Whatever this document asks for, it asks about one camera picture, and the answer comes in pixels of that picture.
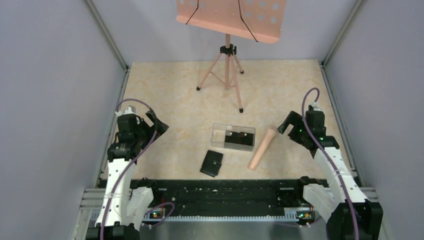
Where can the pink music stand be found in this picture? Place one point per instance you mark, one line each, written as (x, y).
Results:
(258, 20)

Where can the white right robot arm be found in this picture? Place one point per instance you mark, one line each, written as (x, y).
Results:
(348, 213)

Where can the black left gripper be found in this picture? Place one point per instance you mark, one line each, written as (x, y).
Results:
(162, 128)

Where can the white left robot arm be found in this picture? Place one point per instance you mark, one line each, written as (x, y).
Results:
(121, 211)

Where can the black VIP card right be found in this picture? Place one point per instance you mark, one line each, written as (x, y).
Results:
(245, 138)

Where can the pink toy microphone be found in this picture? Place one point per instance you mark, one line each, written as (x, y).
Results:
(263, 146)

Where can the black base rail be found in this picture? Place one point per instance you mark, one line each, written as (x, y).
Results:
(279, 200)

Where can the clear acrylic tray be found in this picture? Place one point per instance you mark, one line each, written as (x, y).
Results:
(218, 135)

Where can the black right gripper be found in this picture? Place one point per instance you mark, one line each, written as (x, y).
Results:
(294, 119)

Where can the black leather card holder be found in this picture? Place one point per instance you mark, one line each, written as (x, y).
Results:
(212, 163)

